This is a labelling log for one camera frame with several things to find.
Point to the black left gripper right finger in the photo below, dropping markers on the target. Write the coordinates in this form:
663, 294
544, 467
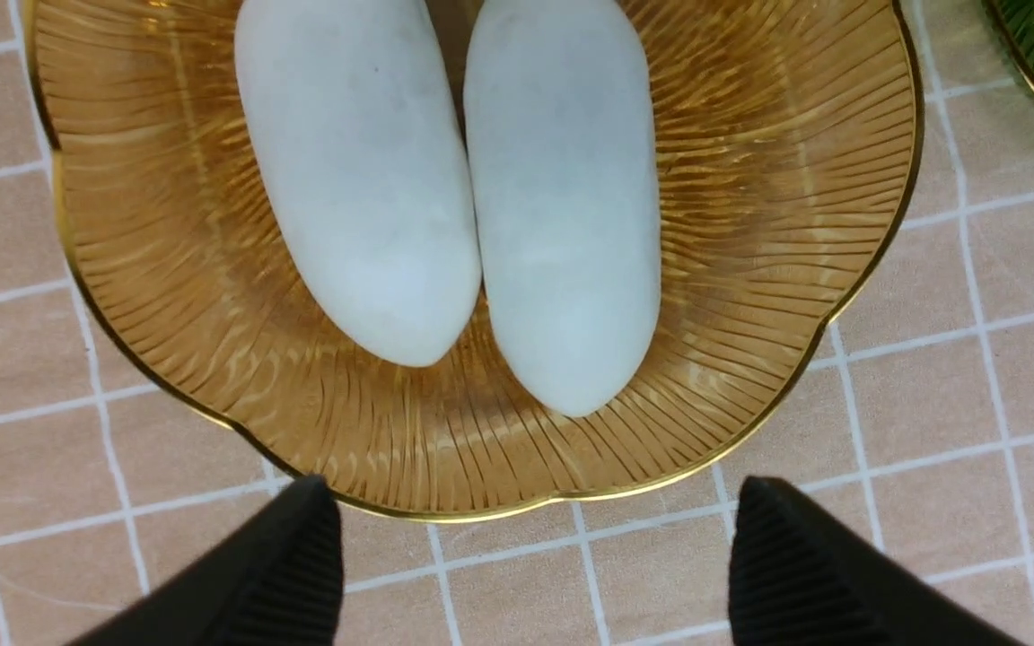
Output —
799, 576

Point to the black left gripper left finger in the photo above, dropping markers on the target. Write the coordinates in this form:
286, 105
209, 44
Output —
278, 580

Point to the white radish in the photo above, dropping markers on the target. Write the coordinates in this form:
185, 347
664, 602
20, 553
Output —
561, 143
353, 126

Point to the beige checked tablecloth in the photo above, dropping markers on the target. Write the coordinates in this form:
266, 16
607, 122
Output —
914, 426

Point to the amber ribbed glass plate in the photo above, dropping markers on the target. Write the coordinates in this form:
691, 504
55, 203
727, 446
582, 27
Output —
789, 138

